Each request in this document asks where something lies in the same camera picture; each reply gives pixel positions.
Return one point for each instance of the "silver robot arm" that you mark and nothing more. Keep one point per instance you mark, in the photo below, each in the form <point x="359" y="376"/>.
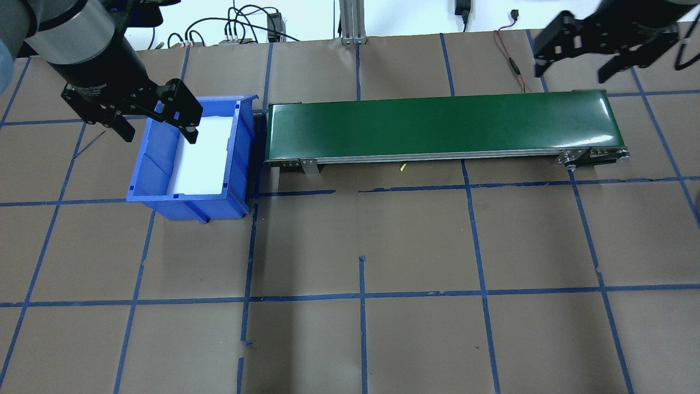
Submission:
<point x="71" y="27"/>

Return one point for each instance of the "black power adapter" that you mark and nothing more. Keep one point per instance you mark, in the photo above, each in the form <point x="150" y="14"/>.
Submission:
<point x="462" y="8"/>
<point x="275" y="26"/>

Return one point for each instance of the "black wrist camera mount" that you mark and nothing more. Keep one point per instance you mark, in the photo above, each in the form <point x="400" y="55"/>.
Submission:
<point x="145" y="13"/>

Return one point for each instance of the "green conveyor belt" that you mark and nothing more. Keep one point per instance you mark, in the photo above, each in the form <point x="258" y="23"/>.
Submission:
<point x="437" y="126"/>

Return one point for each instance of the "white foam pad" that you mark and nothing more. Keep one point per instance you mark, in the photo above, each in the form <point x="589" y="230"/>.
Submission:
<point x="202" y="164"/>

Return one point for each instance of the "grey connector block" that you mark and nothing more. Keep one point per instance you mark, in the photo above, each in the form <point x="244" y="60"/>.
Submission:
<point x="235" y="39"/>

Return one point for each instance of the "aluminium extrusion post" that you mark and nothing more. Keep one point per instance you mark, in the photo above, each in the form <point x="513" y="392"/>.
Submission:
<point x="353" y="22"/>

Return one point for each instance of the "blue plastic bin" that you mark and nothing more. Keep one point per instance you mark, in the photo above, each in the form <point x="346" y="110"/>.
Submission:
<point x="158" y="158"/>

